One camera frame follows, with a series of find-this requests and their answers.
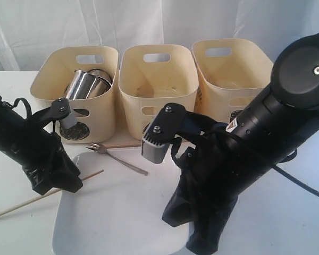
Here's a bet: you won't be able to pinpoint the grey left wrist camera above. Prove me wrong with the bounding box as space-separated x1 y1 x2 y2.
51 98 77 129

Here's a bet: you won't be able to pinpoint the cream bin with circle mark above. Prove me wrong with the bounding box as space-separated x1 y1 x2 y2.
30 46 119 143

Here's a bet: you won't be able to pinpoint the steel mug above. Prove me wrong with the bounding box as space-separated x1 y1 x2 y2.
88 69 113 87

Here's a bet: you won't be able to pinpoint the cream bin with square mark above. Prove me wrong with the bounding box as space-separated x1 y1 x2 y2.
192 38 273 123

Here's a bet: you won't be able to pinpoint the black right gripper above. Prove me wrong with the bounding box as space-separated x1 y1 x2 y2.
162 127 237 252

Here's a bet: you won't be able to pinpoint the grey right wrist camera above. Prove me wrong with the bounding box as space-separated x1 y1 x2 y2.
141 103 186 164

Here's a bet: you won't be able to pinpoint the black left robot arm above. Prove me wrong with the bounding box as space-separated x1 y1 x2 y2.
0 96 83 195

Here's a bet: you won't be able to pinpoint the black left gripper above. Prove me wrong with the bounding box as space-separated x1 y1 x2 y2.
23 132 83 195

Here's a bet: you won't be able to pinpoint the steel mug sideways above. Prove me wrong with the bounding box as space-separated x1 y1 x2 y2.
64 70 112 100

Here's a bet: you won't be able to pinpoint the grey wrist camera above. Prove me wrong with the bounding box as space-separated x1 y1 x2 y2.
51 98 77 129
141 103 186 164

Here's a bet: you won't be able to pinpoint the white square plate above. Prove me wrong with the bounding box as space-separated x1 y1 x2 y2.
52 148 189 254

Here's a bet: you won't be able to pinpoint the wooden chopstick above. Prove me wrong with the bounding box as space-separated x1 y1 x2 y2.
104 142 141 149
0 169 104 217

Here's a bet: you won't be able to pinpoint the small steel fork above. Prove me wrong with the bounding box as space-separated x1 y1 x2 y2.
86 143 149 176

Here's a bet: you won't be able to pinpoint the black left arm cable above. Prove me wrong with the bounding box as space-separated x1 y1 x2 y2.
2 97 56 133

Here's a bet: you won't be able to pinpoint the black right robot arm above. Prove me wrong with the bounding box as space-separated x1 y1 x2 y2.
162 33 319 254

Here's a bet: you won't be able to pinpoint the cream bin with triangle mark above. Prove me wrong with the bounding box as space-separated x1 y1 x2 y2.
119 44 199 140

